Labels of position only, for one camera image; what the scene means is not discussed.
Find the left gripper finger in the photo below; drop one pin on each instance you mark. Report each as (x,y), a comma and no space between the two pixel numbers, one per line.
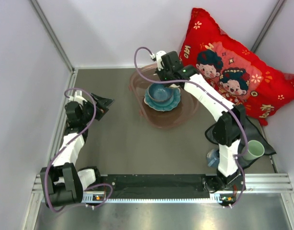
(100,112)
(101,100)

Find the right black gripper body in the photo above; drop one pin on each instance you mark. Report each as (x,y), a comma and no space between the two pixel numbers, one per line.
(163,74)

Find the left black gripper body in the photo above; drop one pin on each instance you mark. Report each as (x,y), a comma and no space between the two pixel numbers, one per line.
(87,111)

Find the dark blue ceramic bowl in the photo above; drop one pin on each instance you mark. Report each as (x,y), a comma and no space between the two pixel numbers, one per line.
(159,93)

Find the teal scalloped ceramic plate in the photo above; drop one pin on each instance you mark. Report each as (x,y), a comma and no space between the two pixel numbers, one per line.
(166,106)

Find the blue speckled ceramic cup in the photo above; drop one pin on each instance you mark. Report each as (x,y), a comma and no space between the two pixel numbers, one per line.
(213,158)

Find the pale green cup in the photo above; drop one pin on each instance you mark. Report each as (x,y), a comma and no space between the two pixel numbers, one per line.
(255,150)

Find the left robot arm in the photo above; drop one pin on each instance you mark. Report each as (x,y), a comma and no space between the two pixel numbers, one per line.
(62,183)

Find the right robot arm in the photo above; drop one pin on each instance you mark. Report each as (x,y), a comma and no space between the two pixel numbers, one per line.
(229,118)

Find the pink translucent plastic bin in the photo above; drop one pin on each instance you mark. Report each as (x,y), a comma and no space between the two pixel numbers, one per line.
(183,112)

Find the red cartoon print pillow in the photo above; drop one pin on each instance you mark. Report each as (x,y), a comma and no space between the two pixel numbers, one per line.
(234,71)

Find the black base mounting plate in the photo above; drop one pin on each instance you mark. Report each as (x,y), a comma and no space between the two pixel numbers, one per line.
(166,186)

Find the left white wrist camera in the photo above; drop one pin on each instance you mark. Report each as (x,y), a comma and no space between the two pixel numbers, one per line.
(77,97)

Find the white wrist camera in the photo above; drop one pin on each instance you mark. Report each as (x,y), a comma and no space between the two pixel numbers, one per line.
(158,59)
(77,97)

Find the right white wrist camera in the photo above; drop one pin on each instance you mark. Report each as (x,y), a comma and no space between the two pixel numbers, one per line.
(158,59)

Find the left aluminium corner post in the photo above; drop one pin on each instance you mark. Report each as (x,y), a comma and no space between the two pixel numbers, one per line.
(52,35)

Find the aluminium corner post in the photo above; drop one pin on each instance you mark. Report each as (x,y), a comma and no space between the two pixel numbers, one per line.
(274,13)
(52,35)

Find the right aluminium corner post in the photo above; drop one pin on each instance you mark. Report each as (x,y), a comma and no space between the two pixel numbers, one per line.
(274,13)

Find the aluminium front frame rail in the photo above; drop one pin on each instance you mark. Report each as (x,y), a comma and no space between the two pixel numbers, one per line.
(252,183)

